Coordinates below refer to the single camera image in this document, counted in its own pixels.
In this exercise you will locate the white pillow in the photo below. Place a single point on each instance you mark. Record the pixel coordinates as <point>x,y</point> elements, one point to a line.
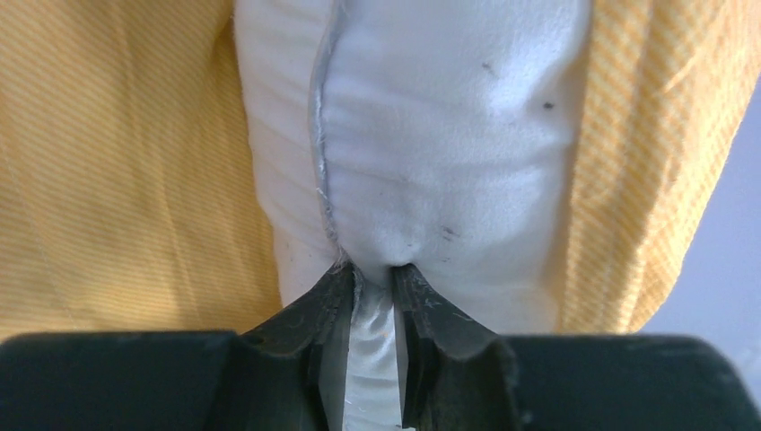
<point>433,133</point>

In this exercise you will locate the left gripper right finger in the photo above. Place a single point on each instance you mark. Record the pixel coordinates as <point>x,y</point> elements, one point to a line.
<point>456,374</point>

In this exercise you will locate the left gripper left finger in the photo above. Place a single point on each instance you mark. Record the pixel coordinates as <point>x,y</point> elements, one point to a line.
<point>286,374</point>

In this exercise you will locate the orange pillowcase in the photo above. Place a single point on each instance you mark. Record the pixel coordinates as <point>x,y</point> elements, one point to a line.
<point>128,192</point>

